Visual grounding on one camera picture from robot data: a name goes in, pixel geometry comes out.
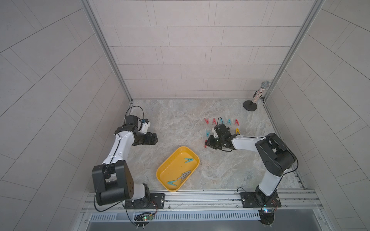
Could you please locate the teal clothespin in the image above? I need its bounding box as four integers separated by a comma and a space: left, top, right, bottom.
184, 158, 194, 163

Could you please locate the yellow plastic storage tray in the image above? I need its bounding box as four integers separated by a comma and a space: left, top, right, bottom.
156, 146, 200, 192

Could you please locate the grey clothespin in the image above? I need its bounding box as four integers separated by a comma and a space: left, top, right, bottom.
178, 170, 191, 183

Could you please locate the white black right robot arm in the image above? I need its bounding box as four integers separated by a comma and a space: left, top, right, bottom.
205, 133, 298, 206

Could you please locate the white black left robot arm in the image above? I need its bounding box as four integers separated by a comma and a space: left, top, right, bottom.
92, 122, 158, 206

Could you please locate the teal clothespin tray bottom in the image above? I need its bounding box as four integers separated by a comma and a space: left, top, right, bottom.
167, 180, 177, 187

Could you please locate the ventilation grille strip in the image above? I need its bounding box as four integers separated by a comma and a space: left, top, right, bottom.
90, 210, 261, 222

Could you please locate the left controller board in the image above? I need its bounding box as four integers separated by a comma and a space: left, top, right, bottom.
134, 212, 155, 229

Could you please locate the controller board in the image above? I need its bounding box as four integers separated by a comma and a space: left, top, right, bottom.
134, 212, 155, 229
258, 208, 275, 226

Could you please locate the right controller board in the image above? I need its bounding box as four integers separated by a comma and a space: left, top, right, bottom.
258, 208, 275, 226

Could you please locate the left corner metal profile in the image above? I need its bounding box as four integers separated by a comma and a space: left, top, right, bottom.
81, 0, 133, 103

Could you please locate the corner metal profile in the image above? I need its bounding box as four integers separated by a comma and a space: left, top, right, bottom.
81, 0, 133, 103
263, 0, 325, 104

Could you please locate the right corner metal profile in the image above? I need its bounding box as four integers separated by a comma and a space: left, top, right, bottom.
263, 0, 325, 104

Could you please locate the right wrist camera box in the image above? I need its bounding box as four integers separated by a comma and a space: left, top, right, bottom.
212, 123, 230, 137

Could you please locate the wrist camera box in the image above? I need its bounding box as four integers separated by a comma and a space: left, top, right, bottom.
212, 123, 230, 137
124, 115, 139, 127

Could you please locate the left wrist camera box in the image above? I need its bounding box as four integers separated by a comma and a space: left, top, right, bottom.
124, 115, 139, 127

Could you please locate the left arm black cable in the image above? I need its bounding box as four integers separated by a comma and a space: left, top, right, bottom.
125, 105, 145, 119

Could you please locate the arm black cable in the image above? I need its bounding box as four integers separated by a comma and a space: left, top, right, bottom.
284, 152, 299, 177
125, 105, 145, 119

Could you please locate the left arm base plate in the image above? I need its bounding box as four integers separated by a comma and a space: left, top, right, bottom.
124, 193, 165, 210

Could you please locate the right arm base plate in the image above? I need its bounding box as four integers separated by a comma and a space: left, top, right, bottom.
239, 192, 282, 209

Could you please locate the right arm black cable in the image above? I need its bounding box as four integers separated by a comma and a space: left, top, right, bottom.
284, 152, 299, 177

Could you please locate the aluminium front rail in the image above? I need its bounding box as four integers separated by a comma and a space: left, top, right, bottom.
82, 188, 323, 213

